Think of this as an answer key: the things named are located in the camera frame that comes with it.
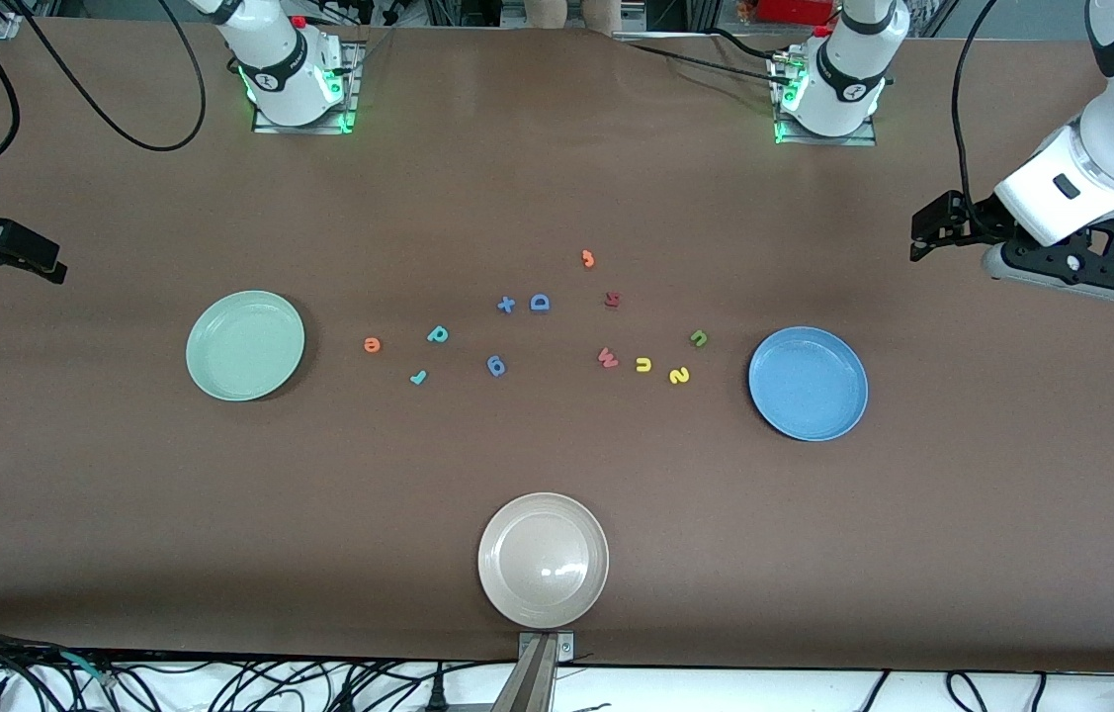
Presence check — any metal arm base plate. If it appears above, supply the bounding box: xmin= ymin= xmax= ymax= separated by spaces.
xmin=252 ymin=42 xmax=362 ymax=134
xmin=774 ymin=49 xmax=879 ymax=147

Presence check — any aluminium camera mount post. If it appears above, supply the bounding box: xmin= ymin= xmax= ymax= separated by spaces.
xmin=492 ymin=631 xmax=577 ymax=712

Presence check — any brown table cover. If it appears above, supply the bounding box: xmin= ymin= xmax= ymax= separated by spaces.
xmin=0 ymin=15 xmax=1114 ymax=675

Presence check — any teal cable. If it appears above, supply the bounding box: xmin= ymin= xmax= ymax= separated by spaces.
xmin=57 ymin=648 xmax=118 ymax=688

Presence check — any red box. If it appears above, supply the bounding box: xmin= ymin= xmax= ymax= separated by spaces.
xmin=757 ymin=0 xmax=836 ymax=26

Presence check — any blue plate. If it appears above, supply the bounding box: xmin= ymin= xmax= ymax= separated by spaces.
xmin=748 ymin=326 xmax=870 ymax=442

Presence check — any beige plate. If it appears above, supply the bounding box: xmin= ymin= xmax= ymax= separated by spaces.
xmin=477 ymin=492 xmax=610 ymax=630

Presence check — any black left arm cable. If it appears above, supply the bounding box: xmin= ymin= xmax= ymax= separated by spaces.
xmin=950 ymin=0 xmax=1002 ymax=238

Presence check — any pale green plate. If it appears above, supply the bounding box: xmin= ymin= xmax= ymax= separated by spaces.
xmin=186 ymin=290 xmax=306 ymax=402

